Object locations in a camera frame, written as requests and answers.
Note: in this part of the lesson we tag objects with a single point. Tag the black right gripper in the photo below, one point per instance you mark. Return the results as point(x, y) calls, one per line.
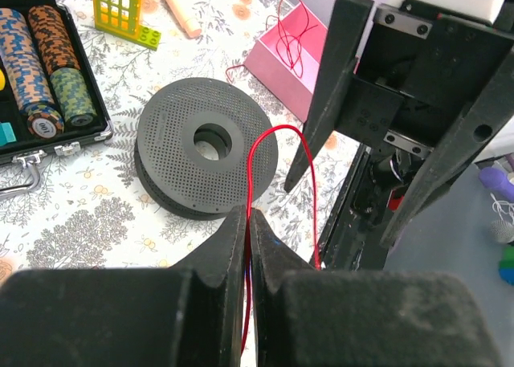
point(440, 61)

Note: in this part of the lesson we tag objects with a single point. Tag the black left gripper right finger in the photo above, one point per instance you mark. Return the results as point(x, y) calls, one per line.
point(307, 317)

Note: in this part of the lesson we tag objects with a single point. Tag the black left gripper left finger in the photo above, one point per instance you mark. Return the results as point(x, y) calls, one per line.
point(190, 314)

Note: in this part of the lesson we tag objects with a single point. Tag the grey cable spool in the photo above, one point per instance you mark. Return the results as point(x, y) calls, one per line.
point(193, 140)

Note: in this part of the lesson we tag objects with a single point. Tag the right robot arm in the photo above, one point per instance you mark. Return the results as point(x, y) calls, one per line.
point(368, 109)

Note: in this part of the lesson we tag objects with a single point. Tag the pink box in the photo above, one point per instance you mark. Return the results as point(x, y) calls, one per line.
point(286, 59)

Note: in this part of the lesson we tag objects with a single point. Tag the peach toy microphone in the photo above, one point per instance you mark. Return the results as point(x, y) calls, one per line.
point(184, 14)

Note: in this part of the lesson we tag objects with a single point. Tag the teal block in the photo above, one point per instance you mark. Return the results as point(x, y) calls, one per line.
point(7, 134)

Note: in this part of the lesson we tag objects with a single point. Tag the black poker chip case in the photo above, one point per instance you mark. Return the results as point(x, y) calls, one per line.
point(48, 90)

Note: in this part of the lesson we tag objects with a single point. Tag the green toy brick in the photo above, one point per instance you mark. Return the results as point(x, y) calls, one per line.
point(148, 38)

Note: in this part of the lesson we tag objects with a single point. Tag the yellow toy block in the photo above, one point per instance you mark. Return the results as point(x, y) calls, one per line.
point(118, 17)

